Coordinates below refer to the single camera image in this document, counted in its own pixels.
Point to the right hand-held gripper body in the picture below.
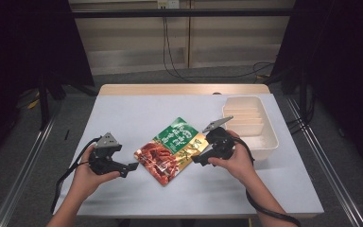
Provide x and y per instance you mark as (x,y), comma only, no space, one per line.
(219,142)

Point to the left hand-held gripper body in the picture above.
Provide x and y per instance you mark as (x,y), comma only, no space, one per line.
(102,157)

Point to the green and red food packet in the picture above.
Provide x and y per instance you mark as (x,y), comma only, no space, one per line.
(170,148)

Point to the person's left hand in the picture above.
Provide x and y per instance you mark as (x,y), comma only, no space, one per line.
(86,179)

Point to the person's right hand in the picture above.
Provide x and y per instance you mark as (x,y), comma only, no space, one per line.
(238,164)

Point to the white plastic divided container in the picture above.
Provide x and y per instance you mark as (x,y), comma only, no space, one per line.
(252,126)

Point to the small black floor object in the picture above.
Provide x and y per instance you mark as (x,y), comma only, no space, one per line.
(66,135)

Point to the white table cover sheet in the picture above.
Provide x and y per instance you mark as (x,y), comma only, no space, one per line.
(138,107)

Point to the black metal stand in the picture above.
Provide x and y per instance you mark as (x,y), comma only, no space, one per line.
(45,101)

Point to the black horizontal bar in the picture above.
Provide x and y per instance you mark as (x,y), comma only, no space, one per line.
(182,13)

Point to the black curtain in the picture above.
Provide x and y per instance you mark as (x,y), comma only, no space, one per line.
(337,56)
(22,47)

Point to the metal floor rail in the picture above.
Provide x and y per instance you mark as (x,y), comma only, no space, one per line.
(25,170)
(327,164)

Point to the white wall power outlet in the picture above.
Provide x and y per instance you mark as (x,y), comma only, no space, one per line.
(168,3)

